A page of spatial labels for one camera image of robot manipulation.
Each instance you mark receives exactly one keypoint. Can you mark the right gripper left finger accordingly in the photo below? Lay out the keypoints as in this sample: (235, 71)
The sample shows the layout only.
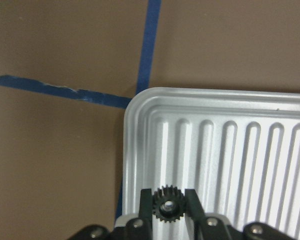
(146, 204)

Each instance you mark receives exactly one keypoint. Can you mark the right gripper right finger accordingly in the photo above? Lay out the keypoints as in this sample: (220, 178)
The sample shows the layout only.
(194, 208)

